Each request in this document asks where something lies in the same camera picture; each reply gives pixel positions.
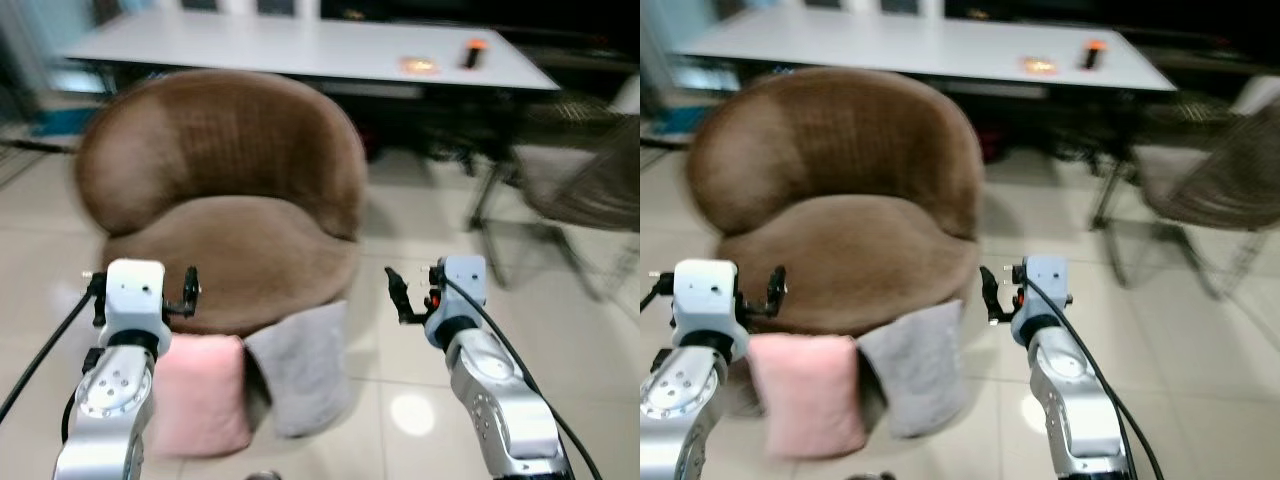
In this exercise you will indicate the grey wicker chair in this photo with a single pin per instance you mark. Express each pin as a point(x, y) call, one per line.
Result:
point(590, 185)
point(1210, 185)

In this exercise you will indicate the brown suede tub sofa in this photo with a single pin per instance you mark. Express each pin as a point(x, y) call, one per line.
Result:
point(845, 250)
point(230, 250)

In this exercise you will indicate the grey pillow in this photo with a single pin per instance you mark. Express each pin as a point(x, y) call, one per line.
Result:
point(305, 370)
point(915, 370)

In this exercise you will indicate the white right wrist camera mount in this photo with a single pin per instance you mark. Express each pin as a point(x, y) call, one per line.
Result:
point(1045, 290)
point(462, 290)

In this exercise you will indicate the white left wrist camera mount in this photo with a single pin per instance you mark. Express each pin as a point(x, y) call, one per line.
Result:
point(135, 295)
point(705, 295)

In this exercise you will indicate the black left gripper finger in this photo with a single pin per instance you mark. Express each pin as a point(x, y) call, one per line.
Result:
point(190, 285)
point(660, 285)
point(776, 285)
point(98, 285)

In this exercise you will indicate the white table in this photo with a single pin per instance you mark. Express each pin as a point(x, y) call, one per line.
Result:
point(280, 48)
point(890, 48)

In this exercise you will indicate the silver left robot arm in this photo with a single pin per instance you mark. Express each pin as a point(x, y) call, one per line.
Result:
point(110, 410)
point(680, 410)

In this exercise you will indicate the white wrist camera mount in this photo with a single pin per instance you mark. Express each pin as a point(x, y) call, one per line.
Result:
point(705, 295)
point(462, 290)
point(135, 295)
point(1045, 290)

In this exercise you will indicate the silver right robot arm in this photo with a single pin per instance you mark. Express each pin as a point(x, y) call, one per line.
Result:
point(1075, 400)
point(500, 400)

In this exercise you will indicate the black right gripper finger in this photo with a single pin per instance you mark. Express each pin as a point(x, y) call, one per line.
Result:
point(991, 295)
point(400, 295)

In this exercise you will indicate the small orange item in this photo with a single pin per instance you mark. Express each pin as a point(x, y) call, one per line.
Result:
point(419, 66)
point(1040, 66)

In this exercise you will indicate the pink fluffy pillow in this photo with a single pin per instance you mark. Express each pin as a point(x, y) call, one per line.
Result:
point(808, 395)
point(202, 395)

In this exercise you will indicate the black bottle with orange cap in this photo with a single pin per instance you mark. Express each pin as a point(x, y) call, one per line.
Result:
point(1095, 55)
point(473, 55)

